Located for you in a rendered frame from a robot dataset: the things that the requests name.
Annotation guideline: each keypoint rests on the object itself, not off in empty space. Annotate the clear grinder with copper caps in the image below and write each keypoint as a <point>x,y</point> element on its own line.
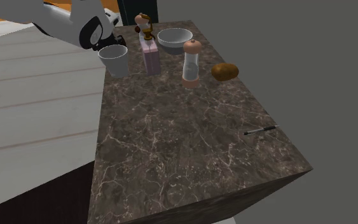
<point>191,66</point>

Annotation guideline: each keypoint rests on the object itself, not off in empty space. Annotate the white cup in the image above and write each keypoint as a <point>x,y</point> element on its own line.
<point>114,60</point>

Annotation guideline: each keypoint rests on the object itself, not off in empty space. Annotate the brown potato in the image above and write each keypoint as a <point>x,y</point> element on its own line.
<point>225,72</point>

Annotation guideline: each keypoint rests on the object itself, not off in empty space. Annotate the white bowl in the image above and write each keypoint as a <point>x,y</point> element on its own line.
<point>174,42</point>

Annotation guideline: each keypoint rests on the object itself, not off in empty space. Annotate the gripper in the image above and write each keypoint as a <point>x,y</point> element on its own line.
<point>118,40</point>

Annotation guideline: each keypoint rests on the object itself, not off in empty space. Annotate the pink box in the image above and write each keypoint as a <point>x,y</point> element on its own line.
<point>151,59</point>

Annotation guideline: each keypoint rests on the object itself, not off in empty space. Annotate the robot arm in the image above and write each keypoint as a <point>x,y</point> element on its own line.
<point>64,21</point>

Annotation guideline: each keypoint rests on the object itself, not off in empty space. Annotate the pink and gold figure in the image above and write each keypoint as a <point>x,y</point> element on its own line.
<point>147,29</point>

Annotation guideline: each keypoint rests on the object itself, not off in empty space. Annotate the dark cabinet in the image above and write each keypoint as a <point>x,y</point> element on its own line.
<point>138,11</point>

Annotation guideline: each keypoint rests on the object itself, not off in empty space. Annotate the black and silver pen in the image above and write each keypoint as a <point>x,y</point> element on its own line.
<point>260,130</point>

